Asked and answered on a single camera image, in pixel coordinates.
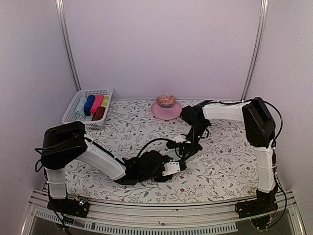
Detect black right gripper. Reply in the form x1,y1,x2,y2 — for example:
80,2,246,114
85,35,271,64
179,121,208,162

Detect dark red towel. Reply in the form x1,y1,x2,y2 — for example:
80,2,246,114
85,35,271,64
92,106,106,121

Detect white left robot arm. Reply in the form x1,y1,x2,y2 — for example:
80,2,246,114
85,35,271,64
35,121,173,212

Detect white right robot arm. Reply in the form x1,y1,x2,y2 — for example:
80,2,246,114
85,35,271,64
173,97,277,193

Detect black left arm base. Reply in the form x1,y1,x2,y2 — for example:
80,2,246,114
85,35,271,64
47,195,90,218

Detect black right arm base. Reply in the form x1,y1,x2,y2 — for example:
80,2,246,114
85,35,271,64
235,190,278,230

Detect pink plate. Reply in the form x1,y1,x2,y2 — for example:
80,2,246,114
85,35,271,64
151,101,182,120

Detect patterned small bowl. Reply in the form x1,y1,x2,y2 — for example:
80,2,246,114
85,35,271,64
156,94,176,108

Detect yellow green rolled towel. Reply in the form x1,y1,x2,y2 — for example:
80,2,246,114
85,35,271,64
101,95,110,108

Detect white plastic basket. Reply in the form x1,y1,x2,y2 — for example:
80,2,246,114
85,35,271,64
61,88,114,131

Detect pink rolled towel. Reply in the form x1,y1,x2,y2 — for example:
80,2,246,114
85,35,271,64
90,95,104,116

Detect light blue rolled towel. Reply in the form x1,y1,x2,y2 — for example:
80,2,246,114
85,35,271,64
74,96,87,120

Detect dark blue rolled towel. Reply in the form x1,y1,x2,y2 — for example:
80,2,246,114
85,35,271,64
84,95,95,116

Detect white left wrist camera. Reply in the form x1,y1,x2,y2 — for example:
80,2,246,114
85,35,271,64
162,161,186,176

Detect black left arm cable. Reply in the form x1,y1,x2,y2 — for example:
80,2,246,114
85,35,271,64
135,138,172,160

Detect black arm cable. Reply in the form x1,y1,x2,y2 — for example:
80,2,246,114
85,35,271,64
188,99,283,147
135,138,172,160

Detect aluminium front rail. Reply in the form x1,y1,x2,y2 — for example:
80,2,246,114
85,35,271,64
21,190,308,235

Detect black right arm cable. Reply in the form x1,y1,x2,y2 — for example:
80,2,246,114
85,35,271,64
188,99,283,147

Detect right aluminium frame post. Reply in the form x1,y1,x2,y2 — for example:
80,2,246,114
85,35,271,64
241,0,269,100

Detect aluminium frame post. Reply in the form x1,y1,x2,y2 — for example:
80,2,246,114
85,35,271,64
55,0,81,91
241,0,269,100

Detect left aluminium frame post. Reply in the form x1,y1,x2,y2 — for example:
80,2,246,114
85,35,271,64
55,0,81,91

